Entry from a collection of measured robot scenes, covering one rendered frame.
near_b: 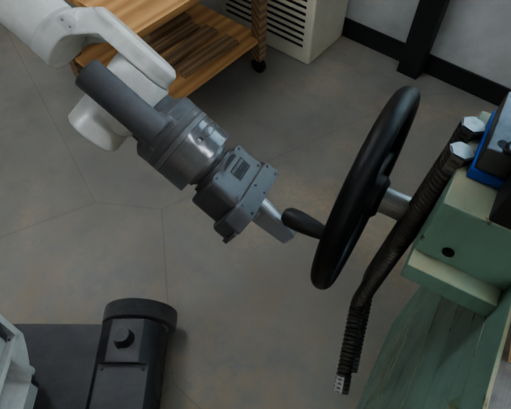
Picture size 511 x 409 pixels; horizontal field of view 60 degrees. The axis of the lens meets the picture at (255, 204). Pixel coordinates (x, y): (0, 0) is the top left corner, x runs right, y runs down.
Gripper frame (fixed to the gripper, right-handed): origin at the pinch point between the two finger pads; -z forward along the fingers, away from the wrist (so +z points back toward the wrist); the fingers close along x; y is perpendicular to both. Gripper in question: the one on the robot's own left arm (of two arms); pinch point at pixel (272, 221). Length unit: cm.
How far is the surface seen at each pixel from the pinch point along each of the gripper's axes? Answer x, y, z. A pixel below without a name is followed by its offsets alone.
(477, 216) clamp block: 3.6, 21.0, -9.7
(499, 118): -3.7, 25.7, -6.0
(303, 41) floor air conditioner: -146, -50, 9
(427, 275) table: 3.4, 12.3, -13.7
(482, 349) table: 8.4, 14.0, -20.2
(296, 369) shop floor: -25, -63, -48
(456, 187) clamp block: 1.2, 20.4, -7.5
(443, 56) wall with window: -160, -18, -39
